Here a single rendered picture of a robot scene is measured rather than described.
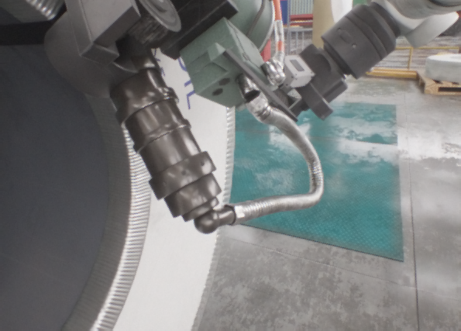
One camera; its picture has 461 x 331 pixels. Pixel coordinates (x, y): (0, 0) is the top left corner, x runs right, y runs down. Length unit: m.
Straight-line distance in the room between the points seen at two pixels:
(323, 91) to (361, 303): 0.96
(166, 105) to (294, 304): 1.08
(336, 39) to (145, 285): 0.49
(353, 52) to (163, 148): 0.32
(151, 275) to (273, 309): 0.74
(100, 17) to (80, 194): 0.39
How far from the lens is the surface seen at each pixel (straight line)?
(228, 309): 1.26
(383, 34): 0.50
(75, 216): 0.59
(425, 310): 1.39
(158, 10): 0.27
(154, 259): 0.58
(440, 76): 5.10
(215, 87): 0.34
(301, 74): 0.47
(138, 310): 0.60
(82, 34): 0.24
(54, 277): 0.61
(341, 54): 0.49
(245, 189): 1.95
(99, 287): 0.54
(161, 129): 0.27
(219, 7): 0.34
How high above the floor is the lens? 0.94
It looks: 21 degrees down
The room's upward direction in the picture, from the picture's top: 3 degrees counter-clockwise
